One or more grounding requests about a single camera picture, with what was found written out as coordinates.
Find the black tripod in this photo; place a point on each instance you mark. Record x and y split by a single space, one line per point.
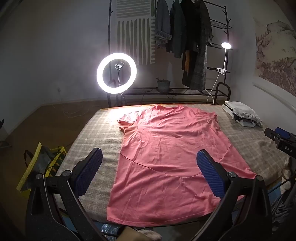
120 98

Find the white clip lamp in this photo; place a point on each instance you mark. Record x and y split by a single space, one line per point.
226 45

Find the cardboard box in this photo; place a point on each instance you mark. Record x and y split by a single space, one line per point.
136 235

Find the potted plant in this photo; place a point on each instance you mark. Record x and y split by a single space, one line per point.
163 86

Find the black metal clothes rack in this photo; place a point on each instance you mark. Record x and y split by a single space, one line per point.
150 89

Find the orange garment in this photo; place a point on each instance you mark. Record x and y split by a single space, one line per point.
186 60

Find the striped wall hanging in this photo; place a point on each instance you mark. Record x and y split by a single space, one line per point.
134 34

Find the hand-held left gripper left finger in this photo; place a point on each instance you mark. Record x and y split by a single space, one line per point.
90 171

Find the phone holder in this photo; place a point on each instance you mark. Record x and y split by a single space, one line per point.
118 66

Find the grey plaid coat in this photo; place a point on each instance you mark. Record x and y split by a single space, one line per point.
201 58

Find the striped cloth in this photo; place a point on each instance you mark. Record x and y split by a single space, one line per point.
282 213

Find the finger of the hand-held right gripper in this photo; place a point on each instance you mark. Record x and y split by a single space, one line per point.
285 134
272 135

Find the dark green jacket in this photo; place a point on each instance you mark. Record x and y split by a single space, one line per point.
178 30

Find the blue plastic packet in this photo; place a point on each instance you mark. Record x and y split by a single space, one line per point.
108 229

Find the landscape wall painting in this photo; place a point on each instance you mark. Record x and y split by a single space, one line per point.
277 53

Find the black metal frame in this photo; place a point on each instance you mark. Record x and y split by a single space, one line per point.
227 89

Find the yellow and black bag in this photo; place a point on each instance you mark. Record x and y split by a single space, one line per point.
39 162

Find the beige plaid blanket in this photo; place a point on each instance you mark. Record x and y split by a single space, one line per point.
97 129

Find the pile of folded clothes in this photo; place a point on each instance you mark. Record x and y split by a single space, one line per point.
242 111

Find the pink t-shirt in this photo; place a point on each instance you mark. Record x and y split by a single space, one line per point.
161 162

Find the denim jacket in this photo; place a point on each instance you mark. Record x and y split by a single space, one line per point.
163 23

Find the black garment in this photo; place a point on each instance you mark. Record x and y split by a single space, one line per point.
190 23

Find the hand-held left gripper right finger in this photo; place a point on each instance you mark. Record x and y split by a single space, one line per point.
210 173

